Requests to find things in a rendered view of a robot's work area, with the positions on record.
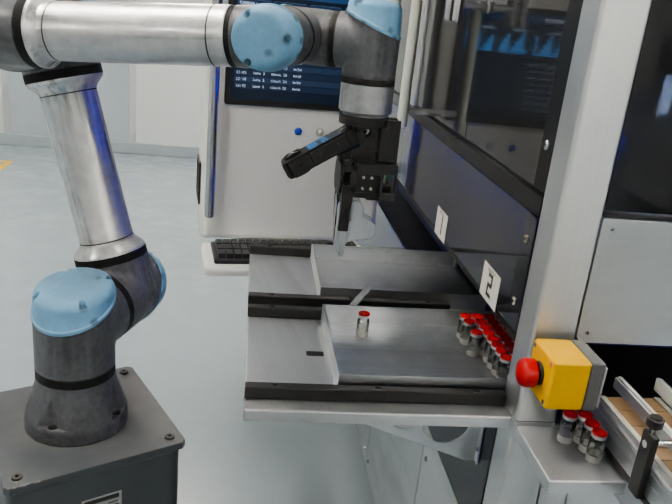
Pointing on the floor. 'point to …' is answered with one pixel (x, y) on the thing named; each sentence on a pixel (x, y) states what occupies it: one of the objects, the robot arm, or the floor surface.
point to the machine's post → (569, 217)
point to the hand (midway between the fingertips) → (336, 247)
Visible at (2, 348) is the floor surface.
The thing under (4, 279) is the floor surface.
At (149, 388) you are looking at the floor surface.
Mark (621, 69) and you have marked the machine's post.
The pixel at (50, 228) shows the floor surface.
